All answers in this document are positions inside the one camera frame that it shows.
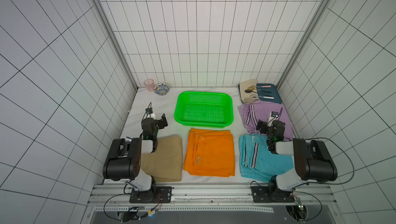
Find purple pants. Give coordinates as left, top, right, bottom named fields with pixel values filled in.
left=238, top=101, right=294, bottom=141

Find teal pants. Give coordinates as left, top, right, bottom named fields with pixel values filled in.
left=239, top=134, right=294, bottom=183

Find beige pants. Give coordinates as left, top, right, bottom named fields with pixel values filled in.
left=141, top=135, right=183, bottom=183

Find green plastic basket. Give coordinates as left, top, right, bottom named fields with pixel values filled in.
left=174, top=91, right=234, bottom=128

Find orange pants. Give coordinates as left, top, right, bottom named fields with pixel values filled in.
left=184, top=129, right=236, bottom=178

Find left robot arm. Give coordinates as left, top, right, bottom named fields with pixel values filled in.
left=103, top=115, right=168, bottom=203

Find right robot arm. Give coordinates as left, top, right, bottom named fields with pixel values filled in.
left=256, top=120, right=338, bottom=201

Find beige folded cloth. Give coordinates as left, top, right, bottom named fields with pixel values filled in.
left=239, top=79, right=259, bottom=103

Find blue patterned ceramic bowl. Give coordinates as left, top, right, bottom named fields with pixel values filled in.
left=154, top=83, right=170, bottom=96

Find dark spoon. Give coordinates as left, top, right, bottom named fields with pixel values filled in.
left=244, top=89, right=271, bottom=95

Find pink plastic cup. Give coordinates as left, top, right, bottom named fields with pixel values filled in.
left=143, top=78, right=155, bottom=91

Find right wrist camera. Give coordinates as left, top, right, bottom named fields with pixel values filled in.
left=270, top=111, right=279, bottom=119

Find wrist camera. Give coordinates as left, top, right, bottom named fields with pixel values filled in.
left=270, top=111, right=279, bottom=119
left=145, top=107, right=153, bottom=115

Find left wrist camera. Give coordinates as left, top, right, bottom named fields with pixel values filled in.
left=145, top=107, right=153, bottom=115

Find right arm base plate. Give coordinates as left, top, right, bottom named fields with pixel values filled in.
left=251, top=186, right=295, bottom=203

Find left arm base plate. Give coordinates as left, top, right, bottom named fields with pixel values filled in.
left=129, top=186, right=173, bottom=204

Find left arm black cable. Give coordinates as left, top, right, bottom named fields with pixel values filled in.
left=103, top=183, right=163, bottom=222

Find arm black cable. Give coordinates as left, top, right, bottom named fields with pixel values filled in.
left=103, top=183, right=163, bottom=222
left=304, top=137, right=355, bottom=185

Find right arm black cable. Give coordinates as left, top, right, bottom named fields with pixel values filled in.
left=304, top=137, right=355, bottom=185

